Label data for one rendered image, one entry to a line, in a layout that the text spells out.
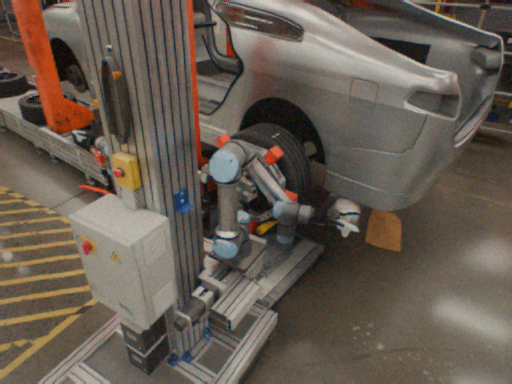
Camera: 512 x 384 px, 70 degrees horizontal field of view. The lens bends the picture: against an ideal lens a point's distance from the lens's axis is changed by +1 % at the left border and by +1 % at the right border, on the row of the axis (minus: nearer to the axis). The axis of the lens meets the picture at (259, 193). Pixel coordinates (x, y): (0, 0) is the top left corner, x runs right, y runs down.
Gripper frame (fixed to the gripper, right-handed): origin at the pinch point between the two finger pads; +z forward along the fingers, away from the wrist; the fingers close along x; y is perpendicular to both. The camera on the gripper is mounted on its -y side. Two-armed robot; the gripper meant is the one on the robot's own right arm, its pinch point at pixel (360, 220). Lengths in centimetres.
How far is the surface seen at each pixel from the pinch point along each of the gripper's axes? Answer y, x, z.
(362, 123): -18, -91, -5
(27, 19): -56, -150, -298
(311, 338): 118, -50, -11
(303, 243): 99, -132, -33
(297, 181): 20, -76, -37
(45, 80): -4, -157, -297
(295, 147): 2, -88, -43
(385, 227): 98, -188, 36
